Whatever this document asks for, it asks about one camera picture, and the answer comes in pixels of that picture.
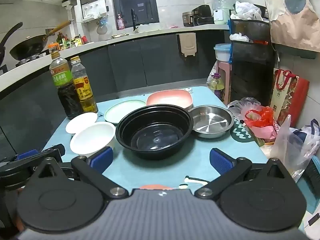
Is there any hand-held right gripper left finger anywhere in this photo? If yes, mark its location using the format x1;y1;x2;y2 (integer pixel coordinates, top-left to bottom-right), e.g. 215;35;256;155
32;147;128;200

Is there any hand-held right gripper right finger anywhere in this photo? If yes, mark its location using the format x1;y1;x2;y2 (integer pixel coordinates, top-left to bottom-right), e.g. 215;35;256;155
194;148;293;202

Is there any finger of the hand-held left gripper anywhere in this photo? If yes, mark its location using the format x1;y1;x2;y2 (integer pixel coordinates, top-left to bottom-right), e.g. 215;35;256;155
41;144;66;164
15;149;39;161

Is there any pale green plate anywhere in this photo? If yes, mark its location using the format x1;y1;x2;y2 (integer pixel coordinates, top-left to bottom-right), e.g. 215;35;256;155
104;100;146;125

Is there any pink dish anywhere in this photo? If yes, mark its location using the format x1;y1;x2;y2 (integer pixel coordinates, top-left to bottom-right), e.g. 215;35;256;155
146;89;194;111

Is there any white bowl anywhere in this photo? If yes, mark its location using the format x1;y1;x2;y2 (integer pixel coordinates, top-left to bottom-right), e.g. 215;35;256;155
70;122;116;158

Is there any small white plate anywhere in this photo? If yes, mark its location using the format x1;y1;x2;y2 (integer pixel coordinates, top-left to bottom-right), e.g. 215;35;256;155
65;112;98;134

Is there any stainless steel plate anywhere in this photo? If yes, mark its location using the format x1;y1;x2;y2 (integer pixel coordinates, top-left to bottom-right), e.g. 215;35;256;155
187;105;235;139

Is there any blue printed mat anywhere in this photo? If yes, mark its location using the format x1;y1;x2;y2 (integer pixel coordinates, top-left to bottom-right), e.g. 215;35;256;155
41;86;269;190

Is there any dark vinegar bottle green label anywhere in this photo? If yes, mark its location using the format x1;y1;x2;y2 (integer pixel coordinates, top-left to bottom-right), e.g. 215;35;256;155
49;51;84;120

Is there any black plastic bowl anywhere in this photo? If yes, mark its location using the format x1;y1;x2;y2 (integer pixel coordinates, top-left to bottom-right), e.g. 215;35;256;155
115;105;194;160

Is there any red plastic bag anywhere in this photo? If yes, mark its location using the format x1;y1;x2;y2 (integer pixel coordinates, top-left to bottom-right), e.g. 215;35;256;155
244;106;275;128

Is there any white plastic bag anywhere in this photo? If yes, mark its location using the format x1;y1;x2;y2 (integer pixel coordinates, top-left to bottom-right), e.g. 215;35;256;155
227;97;262;115
229;32;250;42
234;1;263;21

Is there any clear plastic bag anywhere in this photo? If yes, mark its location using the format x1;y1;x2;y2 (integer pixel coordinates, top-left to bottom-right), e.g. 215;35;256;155
270;115;320;183

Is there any yellow oil bottle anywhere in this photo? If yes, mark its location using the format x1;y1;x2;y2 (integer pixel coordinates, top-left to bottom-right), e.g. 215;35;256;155
70;56;99;113

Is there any large oil bottle purple cap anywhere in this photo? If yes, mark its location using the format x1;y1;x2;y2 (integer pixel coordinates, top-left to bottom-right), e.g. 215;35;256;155
208;73;225;100

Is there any patterned plastic bag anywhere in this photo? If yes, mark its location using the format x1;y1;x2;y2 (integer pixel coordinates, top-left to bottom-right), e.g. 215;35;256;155
206;61;220;84

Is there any blue and white bag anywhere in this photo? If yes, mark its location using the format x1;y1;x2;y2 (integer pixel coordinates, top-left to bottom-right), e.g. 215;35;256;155
290;119;320;155

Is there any gas stove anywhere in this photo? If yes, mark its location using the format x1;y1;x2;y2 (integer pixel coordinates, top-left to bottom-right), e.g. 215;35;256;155
0;52;50;75

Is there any pink stool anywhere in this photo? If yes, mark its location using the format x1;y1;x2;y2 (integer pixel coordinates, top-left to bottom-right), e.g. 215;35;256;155
215;59;233;105

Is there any red gift bag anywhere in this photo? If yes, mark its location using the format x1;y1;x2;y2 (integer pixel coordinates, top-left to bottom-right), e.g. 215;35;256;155
269;68;310;126

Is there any black storage rack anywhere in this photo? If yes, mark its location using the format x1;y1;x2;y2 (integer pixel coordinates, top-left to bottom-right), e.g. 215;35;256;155
229;4;278;105

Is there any row of seasoning bottles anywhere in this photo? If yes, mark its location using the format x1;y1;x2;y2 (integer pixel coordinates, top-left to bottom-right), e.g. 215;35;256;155
47;31;88;53

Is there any blue lid container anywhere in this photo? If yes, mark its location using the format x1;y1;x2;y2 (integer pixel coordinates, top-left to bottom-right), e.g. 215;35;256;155
214;43;232;62

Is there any white kitchen countertop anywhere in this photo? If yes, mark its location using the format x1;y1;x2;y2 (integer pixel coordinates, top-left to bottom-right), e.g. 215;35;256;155
0;24;230;93

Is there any beige hanging board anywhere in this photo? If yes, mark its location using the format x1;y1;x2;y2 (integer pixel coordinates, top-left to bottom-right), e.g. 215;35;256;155
179;32;197;57

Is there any black faucet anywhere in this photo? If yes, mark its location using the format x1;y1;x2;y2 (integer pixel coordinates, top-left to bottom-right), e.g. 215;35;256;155
131;8;139;33

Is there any white and green cooker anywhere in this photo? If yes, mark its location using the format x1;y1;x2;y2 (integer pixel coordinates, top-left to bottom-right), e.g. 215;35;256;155
213;9;232;25

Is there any silver rice cooker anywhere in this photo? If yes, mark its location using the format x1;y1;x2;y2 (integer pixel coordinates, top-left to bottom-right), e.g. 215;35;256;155
182;11;194;27

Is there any black air fryer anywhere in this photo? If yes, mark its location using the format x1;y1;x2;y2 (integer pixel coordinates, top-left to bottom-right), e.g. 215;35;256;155
191;4;215;26

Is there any brown paper bag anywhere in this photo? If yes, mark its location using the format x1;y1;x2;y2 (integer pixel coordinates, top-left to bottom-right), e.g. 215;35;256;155
263;0;320;53

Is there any dark window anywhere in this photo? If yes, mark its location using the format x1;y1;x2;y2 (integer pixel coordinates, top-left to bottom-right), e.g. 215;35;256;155
110;0;160;29

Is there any wok with wooden handle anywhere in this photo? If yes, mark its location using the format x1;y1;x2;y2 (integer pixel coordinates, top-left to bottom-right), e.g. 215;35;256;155
9;20;70;61

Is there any white wall appliance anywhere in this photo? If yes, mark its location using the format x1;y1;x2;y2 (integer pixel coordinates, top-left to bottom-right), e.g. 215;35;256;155
80;0;108;23

